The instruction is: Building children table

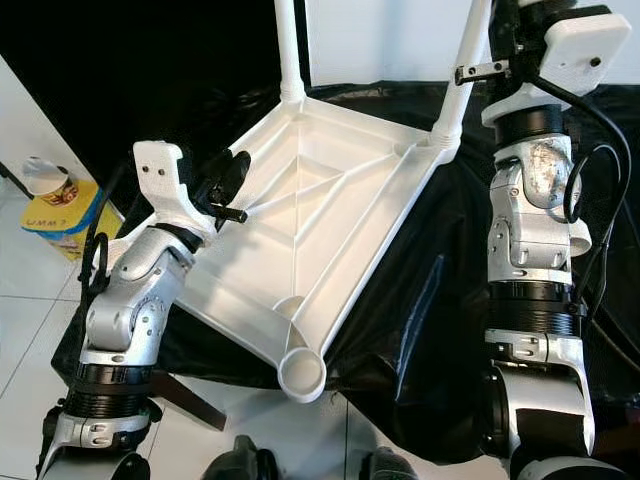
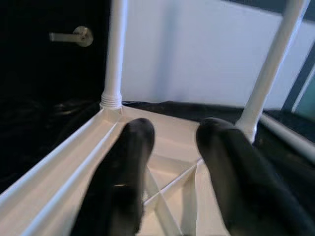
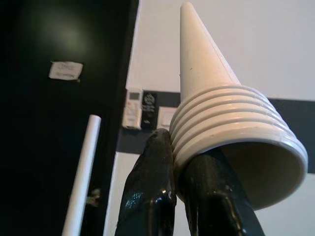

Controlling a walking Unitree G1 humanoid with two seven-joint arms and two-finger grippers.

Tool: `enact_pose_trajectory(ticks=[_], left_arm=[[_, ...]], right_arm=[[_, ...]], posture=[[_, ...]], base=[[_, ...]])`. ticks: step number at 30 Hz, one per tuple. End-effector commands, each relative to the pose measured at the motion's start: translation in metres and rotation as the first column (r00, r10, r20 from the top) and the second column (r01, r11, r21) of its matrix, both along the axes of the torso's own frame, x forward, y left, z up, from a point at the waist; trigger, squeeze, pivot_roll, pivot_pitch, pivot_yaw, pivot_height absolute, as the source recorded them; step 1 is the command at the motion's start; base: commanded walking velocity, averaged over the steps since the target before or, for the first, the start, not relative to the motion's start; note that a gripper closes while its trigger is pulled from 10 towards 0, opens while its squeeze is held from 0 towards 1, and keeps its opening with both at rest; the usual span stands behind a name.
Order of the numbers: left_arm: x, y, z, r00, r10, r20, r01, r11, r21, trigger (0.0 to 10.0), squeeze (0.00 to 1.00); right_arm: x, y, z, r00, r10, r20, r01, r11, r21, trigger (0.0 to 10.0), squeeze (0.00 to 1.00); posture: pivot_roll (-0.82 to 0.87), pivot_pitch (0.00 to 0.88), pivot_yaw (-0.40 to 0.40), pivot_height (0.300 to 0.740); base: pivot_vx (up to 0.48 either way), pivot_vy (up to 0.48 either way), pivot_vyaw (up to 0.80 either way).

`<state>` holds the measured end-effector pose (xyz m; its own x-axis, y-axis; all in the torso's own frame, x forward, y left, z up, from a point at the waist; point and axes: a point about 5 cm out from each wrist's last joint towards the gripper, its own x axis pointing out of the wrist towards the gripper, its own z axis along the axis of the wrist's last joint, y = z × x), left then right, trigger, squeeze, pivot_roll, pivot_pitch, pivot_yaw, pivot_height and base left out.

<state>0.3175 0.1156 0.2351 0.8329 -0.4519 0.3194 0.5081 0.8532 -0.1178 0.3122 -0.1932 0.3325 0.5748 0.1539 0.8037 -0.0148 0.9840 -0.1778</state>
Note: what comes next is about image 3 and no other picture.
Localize white plastic table leg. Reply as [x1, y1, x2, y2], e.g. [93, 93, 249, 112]
[169, 1, 308, 212]
[61, 114, 102, 236]

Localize white paper door label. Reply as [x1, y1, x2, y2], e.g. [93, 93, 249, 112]
[48, 61, 83, 81]

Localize metal door handle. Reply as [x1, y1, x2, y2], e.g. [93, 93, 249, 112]
[85, 188, 101, 207]

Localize white light switch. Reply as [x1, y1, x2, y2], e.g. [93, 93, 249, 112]
[157, 106, 177, 128]

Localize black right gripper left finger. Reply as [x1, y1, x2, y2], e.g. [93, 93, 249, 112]
[115, 129, 177, 236]

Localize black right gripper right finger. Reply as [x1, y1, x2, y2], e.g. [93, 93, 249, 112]
[181, 148, 266, 236]

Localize black wall sign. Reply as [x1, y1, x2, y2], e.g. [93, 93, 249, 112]
[140, 90, 158, 130]

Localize white remote control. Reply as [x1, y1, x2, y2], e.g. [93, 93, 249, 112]
[123, 89, 143, 128]

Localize black door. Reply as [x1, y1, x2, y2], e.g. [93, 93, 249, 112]
[0, 0, 140, 236]

